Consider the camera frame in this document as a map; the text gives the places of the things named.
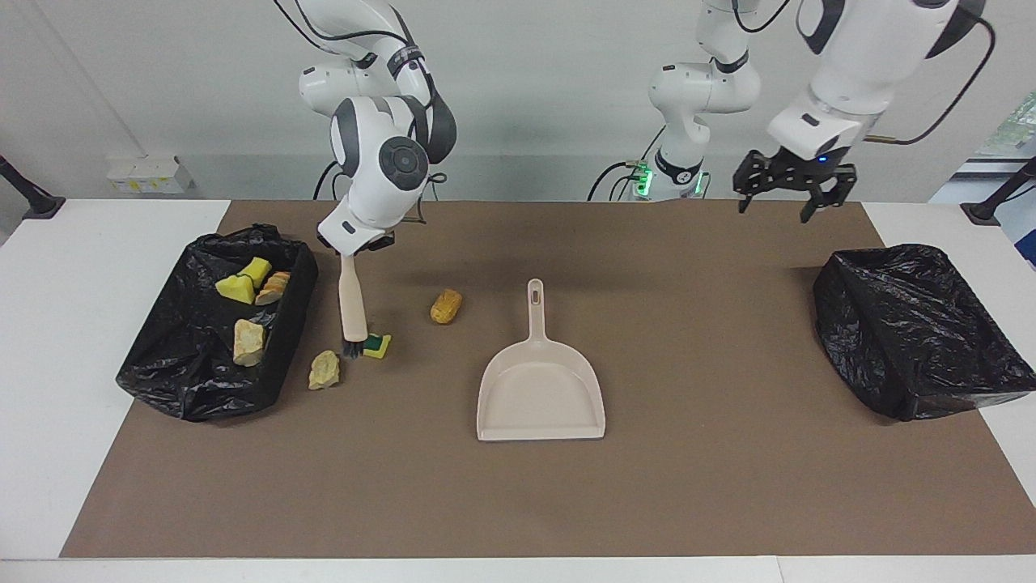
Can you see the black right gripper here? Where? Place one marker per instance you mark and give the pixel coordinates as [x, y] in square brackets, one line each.
[372, 243]

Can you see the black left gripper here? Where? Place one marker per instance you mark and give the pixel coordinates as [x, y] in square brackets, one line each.
[801, 166]

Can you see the beige brush with black bristles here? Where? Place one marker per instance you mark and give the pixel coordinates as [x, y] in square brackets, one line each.
[352, 300]

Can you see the brown bread roll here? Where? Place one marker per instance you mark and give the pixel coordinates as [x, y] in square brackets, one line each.
[446, 306]

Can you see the notched green yellow sponge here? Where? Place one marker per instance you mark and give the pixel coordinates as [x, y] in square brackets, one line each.
[379, 346]

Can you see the striped orange bread piece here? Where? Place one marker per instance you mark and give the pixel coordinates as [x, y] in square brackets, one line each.
[273, 289]

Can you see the pale beige foam chunk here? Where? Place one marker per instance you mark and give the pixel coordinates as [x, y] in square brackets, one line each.
[324, 370]
[248, 344]

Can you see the yellow sponge wedge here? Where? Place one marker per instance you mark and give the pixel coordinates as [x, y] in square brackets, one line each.
[235, 290]

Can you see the beige plastic dustpan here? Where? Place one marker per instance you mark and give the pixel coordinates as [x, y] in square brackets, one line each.
[538, 397]

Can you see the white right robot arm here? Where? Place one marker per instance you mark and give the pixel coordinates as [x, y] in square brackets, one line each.
[380, 162]

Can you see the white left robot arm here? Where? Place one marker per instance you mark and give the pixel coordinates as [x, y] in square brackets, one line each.
[858, 57]

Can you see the right black trash bag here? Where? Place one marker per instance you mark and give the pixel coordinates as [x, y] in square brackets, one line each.
[914, 340]

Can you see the black trash bag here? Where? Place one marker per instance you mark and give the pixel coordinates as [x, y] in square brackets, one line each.
[914, 340]
[186, 372]

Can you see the left black trash bag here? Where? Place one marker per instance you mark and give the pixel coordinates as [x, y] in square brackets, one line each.
[186, 372]

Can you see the black stand foot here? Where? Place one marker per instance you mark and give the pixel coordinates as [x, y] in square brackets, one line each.
[36, 204]
[983, 212]

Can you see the brown table mat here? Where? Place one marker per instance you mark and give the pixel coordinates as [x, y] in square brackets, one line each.
[405, 486]

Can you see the white wall socket box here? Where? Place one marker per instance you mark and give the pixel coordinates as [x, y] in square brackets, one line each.
[150, 174]

